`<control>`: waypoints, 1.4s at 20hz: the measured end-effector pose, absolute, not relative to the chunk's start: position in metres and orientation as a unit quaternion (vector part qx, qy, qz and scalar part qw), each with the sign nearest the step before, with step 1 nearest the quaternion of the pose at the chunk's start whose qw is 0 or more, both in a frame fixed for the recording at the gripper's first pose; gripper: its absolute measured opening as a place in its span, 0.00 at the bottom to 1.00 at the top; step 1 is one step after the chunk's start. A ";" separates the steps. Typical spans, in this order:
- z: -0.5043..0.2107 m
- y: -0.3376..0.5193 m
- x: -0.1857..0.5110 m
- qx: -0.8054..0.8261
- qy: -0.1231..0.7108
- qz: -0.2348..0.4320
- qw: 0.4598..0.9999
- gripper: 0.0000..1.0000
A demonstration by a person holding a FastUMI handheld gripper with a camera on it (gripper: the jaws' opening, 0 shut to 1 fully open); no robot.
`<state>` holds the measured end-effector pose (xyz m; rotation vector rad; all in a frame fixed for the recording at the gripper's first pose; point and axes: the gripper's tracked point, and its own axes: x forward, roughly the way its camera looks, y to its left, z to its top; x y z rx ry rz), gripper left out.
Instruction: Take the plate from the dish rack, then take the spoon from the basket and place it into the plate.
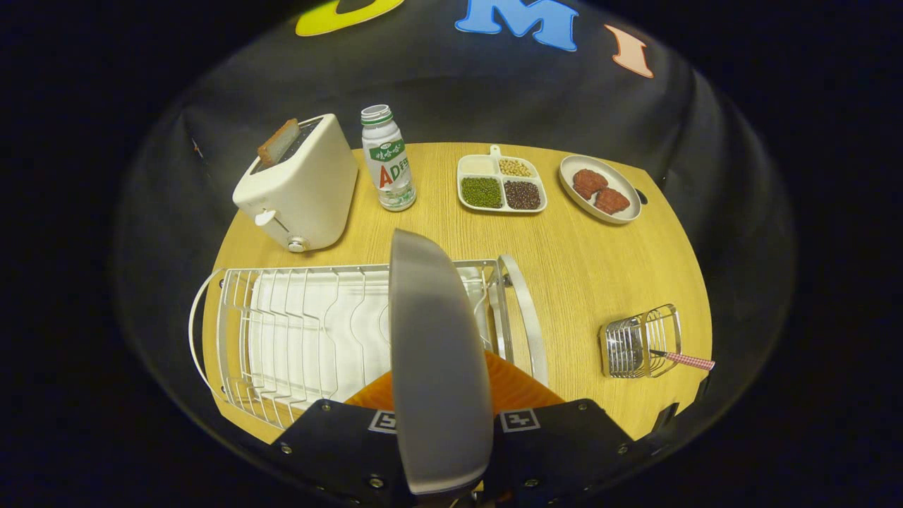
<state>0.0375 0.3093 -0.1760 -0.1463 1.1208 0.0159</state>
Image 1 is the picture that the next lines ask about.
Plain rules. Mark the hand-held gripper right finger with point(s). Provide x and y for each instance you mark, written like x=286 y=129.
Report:
x=557 y=444

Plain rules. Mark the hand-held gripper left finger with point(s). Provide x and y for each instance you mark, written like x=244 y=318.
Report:
x=338 y=444

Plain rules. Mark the beige plate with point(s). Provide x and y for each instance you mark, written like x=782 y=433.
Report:
x=437 y=353

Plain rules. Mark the round plate with meat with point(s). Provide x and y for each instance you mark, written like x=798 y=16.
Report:
x=622 y=185

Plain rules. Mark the white divided dish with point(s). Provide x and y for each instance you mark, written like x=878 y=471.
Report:
x=501 y=177

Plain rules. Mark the white drip tray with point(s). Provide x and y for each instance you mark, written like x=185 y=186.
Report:
x=310 y=331

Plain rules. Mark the white toaster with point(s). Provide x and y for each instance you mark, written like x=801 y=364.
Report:
x=310 y=197

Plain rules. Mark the brown meat patty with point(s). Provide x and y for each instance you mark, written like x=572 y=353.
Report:
x=588 y=183
x=612 y=202

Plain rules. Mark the dark red beans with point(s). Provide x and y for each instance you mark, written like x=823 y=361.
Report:
x=523 y=195

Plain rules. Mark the green mung beans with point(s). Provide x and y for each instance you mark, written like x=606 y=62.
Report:
x=482 y=192

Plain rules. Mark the white green-label drink bottle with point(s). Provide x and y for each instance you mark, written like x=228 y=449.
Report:
x=388 y=169

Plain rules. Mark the yellow soybeans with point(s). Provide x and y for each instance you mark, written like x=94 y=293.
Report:
x=516 y=168

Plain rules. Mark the white rice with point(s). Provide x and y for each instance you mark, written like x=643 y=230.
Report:
x=478 y=166

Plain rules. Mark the toast slice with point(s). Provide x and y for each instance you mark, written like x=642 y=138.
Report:
x=277 y=143

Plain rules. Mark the black backdrop cloth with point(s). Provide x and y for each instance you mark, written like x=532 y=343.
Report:
x=437 y=92

